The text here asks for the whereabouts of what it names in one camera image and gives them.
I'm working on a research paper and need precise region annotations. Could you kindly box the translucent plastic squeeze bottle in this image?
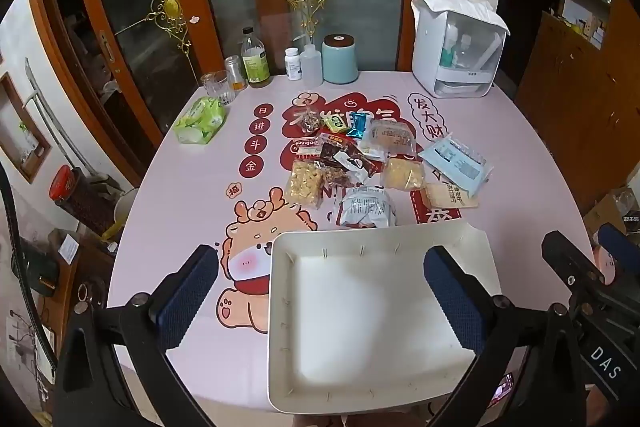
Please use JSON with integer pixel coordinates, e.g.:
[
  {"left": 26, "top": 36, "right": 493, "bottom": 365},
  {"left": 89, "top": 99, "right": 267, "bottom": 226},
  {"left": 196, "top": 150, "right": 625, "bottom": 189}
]
[{"left": 299, "top": 32, "right": 325, "bottom": 88}]

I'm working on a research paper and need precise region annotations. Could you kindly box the white grey snack packet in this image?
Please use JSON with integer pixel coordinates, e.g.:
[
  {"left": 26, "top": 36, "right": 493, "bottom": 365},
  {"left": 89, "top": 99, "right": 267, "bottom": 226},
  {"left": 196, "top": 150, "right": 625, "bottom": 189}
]
[{"left": 332, "top": 151, "right": 372, "bottom": 174}]

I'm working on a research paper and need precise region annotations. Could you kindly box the teal canister dark lid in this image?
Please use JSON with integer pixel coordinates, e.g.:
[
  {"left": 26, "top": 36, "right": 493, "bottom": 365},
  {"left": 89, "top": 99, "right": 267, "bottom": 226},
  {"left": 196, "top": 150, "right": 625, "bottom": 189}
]
[{"left": 321, "top": 34, "right": 359, "bottom": 85}]

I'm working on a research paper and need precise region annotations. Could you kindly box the clear bag of yellow puffs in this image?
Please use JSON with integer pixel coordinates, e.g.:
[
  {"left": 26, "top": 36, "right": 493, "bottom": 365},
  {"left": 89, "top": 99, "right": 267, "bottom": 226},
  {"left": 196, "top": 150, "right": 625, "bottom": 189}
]
[{"left": 286, "top": 159, "right": 326, "bottom": 210}]

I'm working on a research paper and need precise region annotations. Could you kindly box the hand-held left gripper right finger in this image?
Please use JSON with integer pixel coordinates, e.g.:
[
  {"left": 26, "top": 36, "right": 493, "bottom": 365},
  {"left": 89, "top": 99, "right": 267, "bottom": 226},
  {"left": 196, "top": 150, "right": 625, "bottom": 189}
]
[{"left": 422, "top": 245, "right": 588, "bottom": 427}]

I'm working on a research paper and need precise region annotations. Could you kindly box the small glass jar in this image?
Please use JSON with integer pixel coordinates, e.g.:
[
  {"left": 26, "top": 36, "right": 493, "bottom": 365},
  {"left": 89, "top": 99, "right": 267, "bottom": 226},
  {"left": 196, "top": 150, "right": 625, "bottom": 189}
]
[{"left": 224, "top": 55, "right": 249, "bottom": 92}]

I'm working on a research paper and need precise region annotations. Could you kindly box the wooden picture frame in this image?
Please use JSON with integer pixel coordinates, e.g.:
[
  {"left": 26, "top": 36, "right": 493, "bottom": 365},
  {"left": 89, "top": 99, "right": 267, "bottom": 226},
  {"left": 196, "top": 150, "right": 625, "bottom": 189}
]
[{"left": 0, "top": 72, "right": 52, "bottom": 184}]

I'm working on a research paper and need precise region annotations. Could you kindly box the brown chocolate snack packet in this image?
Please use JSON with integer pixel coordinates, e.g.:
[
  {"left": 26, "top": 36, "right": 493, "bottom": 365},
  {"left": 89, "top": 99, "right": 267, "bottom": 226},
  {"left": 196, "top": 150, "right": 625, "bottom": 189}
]
[{"left": 320, "top": 142, "right": 373, "bottom": 182}]

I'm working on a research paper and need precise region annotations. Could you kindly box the clear bag of pastry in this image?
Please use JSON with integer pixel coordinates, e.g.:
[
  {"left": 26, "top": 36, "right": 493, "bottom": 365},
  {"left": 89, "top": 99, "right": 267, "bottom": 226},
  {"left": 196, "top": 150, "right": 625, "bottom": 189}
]
[{"left": 362, "top": 119, "right": 418, "bottom": 160}]

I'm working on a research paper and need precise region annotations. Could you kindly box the white rectangular tray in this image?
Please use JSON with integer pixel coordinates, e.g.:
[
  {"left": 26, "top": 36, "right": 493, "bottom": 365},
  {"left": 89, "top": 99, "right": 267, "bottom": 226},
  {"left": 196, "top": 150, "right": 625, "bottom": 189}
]
[{"left": 267, "top": 223, "right": 503, "bottom": 413}]

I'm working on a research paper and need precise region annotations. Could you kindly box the green tissue pack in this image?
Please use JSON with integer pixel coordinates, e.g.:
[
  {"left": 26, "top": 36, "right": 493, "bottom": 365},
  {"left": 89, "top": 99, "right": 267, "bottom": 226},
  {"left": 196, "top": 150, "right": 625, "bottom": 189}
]
[{"left": 173, "top": 97, "right": 228, "bottom": 145}]

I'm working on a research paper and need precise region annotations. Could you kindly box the light blue snack packet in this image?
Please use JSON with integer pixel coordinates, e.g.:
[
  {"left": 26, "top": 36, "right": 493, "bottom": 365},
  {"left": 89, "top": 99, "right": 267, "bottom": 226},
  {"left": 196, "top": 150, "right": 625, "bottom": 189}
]
[{"left": 419, "top": 134, "right": 493, "bottom": 198}]

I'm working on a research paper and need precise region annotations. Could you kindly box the wooden cabinet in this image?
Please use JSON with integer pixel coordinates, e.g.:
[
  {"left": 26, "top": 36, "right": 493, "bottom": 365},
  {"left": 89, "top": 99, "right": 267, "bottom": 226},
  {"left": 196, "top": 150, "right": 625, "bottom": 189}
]
[{"left": 515, "top": 12, "right": 640, "bottom": 218}]

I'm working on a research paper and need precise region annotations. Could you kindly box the cardboard box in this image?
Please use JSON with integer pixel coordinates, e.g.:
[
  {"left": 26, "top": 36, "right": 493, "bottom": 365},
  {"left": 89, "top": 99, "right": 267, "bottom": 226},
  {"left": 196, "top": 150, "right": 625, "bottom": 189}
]
[{"left": 582, "top": 192, "right": 640, "bottom": 248}]

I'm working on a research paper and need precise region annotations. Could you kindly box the red striped snack packet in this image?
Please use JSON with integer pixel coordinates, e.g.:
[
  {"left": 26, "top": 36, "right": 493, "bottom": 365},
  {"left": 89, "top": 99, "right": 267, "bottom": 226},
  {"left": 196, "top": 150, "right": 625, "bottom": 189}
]
[{"left": 291, "top": 134, "right": 326, "bottom": 158}]

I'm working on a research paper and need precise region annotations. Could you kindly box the beige snack packet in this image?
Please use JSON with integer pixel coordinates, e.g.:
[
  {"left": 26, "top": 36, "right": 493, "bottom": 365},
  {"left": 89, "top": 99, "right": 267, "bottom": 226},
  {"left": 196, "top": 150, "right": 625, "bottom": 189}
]
[{"left": 422, "top": 183, "right": 478, "bottom": 210}]

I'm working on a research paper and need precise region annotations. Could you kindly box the clear drinking glass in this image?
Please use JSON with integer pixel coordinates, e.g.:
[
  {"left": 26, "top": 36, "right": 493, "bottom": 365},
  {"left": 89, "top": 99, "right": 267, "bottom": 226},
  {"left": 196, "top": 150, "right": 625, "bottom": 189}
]
[{"left": 201, "top": 71, "right": 237, "bottom": 106}]

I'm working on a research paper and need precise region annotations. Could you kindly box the pink printed tablecloth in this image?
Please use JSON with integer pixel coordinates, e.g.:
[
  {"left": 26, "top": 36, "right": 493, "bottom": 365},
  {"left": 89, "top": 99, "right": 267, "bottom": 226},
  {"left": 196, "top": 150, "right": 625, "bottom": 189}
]
[{"left": 107, "top": 69, "right": 598, "bottom": 415}]

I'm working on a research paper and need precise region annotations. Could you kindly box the white pill bottle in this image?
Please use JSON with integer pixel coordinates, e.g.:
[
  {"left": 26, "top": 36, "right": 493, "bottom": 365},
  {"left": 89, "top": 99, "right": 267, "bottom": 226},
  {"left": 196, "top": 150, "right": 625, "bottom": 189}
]
[{"left": 285, "top": 48, "right": 304, "bottom": 81}]

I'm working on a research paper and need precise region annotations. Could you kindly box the blue foil snack packet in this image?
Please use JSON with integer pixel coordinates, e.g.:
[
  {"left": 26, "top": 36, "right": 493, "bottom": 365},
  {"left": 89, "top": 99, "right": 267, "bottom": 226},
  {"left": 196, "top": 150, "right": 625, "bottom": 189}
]
[{"left": 346, "top": 112, "right": 371, "bottom": 140}]

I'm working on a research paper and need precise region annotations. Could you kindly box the clear bag of nuts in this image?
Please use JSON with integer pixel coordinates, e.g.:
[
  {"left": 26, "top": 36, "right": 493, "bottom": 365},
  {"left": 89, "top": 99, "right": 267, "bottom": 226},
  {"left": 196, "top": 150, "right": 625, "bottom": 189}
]
[{"left": 298, "top": 106, "right": 326, "bottom": 132}]

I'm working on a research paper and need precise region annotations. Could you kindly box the red lid storage jar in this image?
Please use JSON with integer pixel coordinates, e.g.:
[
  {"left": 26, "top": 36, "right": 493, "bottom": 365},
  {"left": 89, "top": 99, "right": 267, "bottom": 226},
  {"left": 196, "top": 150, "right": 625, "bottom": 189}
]
[{"left": 48, "top": 164, "right": 118, "bottom": 233}]

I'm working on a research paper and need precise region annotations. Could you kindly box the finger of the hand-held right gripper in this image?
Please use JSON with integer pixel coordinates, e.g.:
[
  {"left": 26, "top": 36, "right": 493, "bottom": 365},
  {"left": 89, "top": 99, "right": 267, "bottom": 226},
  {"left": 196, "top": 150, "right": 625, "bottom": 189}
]
[
  {"left": 597, "top": 223, "right": 640, "bottom": 268},
  {"left": 541, "top": 231, "right": 608, "bottom": 303}
]

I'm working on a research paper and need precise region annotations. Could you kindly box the clear bag of yellow crackers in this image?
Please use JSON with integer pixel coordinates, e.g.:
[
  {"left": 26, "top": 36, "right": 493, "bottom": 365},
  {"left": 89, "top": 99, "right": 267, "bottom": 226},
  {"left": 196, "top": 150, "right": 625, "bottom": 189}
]
[{"left": 381, "top": 157, "right": 427, "bottom": 190}]

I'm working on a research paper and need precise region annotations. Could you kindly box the silver white snack bag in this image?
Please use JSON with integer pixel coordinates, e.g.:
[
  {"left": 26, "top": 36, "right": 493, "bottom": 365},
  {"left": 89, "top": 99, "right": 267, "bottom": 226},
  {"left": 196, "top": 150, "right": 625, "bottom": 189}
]
[{"left": 334, "top": 186, "right": 398, "bottom": 228}]

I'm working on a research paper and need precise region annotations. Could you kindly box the glass oil bottle green label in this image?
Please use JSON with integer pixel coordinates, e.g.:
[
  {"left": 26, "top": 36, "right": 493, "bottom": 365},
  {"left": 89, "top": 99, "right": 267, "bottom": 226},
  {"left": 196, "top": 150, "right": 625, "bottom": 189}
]
[{"left": 241, "top": 27, "right": 272, "bottom": 88}]

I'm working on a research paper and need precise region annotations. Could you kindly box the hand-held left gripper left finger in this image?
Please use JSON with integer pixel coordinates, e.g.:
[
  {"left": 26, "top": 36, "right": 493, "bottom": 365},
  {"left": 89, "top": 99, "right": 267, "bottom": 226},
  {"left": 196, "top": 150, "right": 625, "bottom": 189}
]
[{"left": 52, "top": 244, "right": 221, "bottom": 427}]

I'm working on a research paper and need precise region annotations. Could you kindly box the white storage box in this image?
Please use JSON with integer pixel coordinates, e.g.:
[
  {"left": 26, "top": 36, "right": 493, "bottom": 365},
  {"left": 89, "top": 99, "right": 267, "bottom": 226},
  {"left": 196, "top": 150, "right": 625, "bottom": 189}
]
[{"left": 411, "top": 0, "right": 511, "bottom": 98}]

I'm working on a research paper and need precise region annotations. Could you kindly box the black cable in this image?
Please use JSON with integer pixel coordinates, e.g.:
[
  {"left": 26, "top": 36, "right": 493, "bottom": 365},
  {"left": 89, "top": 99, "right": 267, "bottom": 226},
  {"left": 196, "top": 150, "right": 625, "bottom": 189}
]
[{"left": 0, "top": 167, "right": 38, "bottom": 358}]

